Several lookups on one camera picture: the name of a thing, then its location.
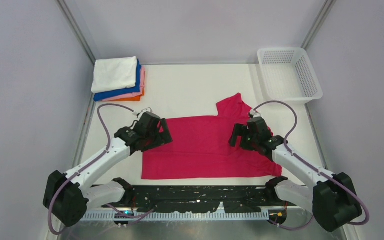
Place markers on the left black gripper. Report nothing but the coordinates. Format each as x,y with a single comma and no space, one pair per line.
158,142

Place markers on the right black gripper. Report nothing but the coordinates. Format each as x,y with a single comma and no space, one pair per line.
239,130

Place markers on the magenta t-shirt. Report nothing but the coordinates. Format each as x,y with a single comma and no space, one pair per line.
201,149

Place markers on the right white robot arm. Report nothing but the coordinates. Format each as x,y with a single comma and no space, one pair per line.
330,198

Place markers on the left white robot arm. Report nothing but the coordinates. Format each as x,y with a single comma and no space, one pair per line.
70,195

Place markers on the orange folded t-shirt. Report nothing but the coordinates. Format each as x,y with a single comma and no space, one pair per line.
131,97

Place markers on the white plastic basket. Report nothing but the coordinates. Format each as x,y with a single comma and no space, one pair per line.
288,75

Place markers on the blue folded t-shirt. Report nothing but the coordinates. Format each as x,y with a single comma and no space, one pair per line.
140,86

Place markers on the white folded t-shirt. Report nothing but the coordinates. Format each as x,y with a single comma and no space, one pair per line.
114,74

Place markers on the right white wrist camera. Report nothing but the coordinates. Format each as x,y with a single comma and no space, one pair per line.
254,114

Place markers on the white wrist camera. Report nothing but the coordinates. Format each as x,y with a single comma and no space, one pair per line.
254,114
145,110

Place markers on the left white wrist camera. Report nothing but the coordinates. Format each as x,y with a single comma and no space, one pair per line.
145,110

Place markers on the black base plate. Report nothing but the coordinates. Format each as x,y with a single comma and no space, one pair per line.
200,199

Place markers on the aluminium frame rail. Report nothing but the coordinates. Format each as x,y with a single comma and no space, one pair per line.
108,211

